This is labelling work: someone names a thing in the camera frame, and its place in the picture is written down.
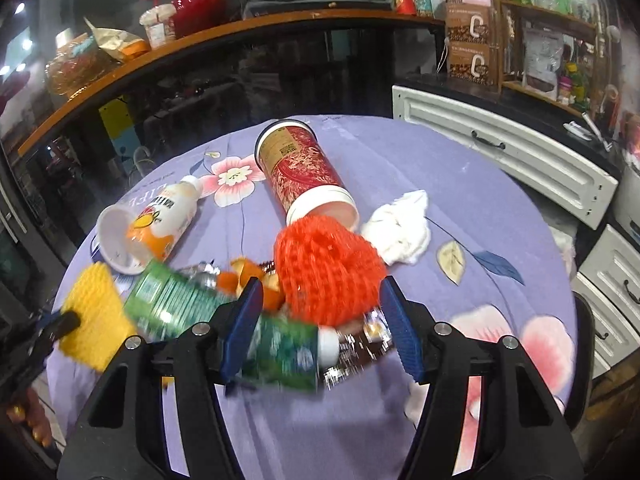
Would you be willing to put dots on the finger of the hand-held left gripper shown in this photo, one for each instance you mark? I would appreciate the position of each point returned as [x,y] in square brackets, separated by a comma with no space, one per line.
[64,322]

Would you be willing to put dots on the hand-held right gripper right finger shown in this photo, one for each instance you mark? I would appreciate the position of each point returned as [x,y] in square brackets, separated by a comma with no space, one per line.
[400,330]

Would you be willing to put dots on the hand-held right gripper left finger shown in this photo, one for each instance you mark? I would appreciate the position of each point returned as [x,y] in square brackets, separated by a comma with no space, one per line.
[244,327]

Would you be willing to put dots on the yellow foam fruit net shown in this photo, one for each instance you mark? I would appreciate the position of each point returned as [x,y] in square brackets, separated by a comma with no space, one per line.
[95,310]

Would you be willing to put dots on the green bottle with white cap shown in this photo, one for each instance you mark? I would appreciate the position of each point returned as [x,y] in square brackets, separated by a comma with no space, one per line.
[285,350]

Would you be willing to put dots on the orange foam fruit net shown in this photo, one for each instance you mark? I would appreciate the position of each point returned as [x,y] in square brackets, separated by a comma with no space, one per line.
[325,265]

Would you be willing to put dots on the white orange juice bottle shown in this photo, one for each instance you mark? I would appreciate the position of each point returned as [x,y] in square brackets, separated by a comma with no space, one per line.
[165,215]

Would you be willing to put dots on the person's left hand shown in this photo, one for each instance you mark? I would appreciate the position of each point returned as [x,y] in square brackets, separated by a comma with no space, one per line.
[25,412]

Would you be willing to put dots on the orange peel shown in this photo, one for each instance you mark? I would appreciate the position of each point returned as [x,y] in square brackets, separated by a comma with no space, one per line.
[240,280]

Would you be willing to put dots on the shiny brown snack wrapper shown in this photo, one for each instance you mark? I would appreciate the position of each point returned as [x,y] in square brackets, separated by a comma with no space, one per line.
[355,355]

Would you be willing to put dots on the green label plastic bottle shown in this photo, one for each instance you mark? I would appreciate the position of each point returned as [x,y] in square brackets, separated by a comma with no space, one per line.
[170,300]

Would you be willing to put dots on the crumpled white tissue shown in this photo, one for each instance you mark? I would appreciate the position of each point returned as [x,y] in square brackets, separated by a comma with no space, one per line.
[400,230]

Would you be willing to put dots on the white plastic cup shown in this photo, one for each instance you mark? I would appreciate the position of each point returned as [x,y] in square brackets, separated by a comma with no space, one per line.
[115,235]

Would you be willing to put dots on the red gold paper cup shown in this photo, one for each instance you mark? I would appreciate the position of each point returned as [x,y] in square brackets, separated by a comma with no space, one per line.
[300,170]

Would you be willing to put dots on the purple floral tablecloth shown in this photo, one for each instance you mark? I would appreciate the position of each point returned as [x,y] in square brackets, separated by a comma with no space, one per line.
[400,160]

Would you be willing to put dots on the long white drawer cabinet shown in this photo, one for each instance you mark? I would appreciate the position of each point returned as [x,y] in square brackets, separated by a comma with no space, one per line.
[500,160]

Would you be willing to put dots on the yellow blue box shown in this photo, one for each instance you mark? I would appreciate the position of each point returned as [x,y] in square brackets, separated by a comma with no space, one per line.
[117,125]

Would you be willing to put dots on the white drawer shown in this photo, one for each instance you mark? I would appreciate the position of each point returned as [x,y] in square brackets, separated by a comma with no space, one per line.
[610,260]
[605,330]

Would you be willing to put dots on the orange wrapped basket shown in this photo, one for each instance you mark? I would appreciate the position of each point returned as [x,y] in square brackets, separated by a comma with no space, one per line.
[80,67]

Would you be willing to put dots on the brown coffee box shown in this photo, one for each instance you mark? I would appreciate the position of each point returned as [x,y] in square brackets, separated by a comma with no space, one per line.
[467,27]
[472,67]

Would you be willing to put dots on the white black handheld device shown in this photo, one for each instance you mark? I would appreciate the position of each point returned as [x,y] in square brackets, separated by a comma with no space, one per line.
[595,132]

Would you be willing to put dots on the orange snack bag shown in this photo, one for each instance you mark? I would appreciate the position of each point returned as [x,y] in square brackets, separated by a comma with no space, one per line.
[120,42]

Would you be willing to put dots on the pink lid jar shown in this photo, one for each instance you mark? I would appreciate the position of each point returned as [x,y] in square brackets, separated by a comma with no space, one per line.
[565,92]

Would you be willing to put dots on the wooden counter ledge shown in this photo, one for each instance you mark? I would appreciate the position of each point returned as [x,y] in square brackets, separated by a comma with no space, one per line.
[250,25]

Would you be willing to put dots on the yellow green bottle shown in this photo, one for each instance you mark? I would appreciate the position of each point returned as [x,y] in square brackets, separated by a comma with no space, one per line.
[580,85]

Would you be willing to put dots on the white pouch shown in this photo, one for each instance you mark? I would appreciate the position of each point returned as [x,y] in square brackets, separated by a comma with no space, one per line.
[542,60]

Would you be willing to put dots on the white lidded jar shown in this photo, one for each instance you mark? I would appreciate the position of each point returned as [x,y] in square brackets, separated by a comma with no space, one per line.
[157,27]

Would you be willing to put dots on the wooden shelf rack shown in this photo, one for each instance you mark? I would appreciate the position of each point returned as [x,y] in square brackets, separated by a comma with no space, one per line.
[505,35]

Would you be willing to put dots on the teal glass jar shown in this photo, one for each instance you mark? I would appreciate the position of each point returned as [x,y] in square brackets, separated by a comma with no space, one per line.
[423,1]

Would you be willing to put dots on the black frame chair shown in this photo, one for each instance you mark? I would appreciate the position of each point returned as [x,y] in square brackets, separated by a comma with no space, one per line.
[582,340]

